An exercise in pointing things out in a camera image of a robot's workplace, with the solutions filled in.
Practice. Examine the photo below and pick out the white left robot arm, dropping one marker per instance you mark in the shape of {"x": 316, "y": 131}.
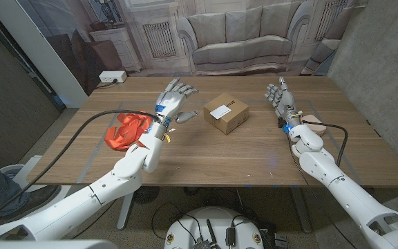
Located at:
{"x": 116, "y": 180}

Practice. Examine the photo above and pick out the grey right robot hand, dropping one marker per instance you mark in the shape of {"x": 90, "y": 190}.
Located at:
{"x": 285, "y": 102}

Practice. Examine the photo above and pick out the black round floor disc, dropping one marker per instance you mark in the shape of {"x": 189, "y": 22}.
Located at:
{"x": 146, "y": 194}

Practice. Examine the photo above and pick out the white floor base plate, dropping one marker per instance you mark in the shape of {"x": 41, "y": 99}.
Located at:
{"x": 23, "y": 173}

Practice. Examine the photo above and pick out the light wooden block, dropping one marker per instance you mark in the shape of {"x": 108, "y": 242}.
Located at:
{"x": 314, "y": 122}

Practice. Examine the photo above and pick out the printed living room backdrop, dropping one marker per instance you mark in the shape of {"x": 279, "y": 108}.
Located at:
{"x": 240, "y": 34}

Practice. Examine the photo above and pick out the brown cardboard box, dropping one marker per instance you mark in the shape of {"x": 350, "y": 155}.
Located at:
{"x": 231, "y": 119}

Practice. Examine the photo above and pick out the red ribbon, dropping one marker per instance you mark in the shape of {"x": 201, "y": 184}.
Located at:
{"x": 126, "y": 133}

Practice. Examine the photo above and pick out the grey table leg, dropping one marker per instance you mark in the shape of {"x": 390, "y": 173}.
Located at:
{"x": 125, "y": 211}
{"x": 302, "y": 211}

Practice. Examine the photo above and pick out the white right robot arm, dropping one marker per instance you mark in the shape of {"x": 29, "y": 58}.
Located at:
{"x": 344, "y": 186}

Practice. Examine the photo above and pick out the white power strip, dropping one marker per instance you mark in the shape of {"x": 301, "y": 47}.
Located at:
{"x": 112, "y": 76}

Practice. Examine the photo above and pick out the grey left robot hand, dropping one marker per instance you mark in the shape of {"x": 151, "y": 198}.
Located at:
{"x": 168, "y": 103}

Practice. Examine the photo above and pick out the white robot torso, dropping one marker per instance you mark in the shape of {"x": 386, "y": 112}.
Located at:
{"x": 216, "y": 221}

